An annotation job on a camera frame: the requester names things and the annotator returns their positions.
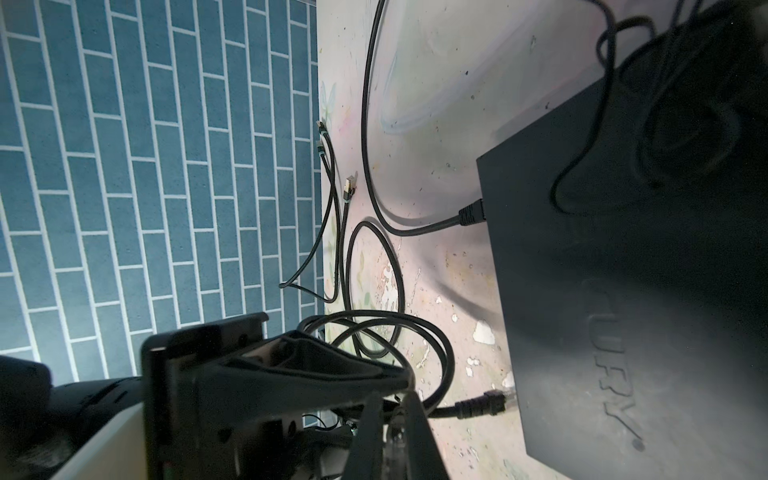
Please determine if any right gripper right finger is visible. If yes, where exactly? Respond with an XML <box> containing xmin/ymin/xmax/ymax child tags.
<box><xmin>401</xmin><ymin>391</ymin><xmax>449</xmax><ymax>480</ymax></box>

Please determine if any black power adapter with cord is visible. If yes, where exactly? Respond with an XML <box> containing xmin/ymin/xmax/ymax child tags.
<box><xmin>549</xmin><ymin>1</ymin><xmax>767</xmax><ymax>213</ymax></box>

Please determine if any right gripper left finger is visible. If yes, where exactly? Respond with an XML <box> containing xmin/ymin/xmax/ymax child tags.
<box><xmin>342</xmin><ymin>392</ymin><xmax>384</xmax><ymax>480</ymax></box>

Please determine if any short black ethernet cable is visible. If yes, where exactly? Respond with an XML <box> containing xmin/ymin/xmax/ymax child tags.
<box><xmin>359</xmin><ymin>0</ymin><xmax>487</xmax><ymax>238</ymax></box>

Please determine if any black network switch box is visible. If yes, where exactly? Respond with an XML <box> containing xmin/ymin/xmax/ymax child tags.
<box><xmin>475</xmin><ymin>0</ymin><xmax>768</xmax><ymax>480</ymax></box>

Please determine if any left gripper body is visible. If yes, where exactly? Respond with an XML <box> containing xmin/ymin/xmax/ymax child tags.
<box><xmin>141</xmin><ymin>313</ymin><xmax>336</xmax><ymax>479</ymax></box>

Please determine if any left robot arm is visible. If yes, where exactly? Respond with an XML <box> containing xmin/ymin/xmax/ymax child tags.
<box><xmin>1</xmin><ymin>313</ymin><xmax>444</xmax><ymax>479</ymax></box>

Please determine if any black coiled ethernet cable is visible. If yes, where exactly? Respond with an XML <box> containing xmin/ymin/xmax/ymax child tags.
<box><xmin>296</xmin><ymin>218</ymin><xmax>517</xmax><ymax>421</ymax></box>

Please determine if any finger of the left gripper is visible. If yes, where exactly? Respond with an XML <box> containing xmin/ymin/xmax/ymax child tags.
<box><xmin>193</xmin><ymin>331</ymin><xmax>414</xmax><ymax>414</ymax></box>

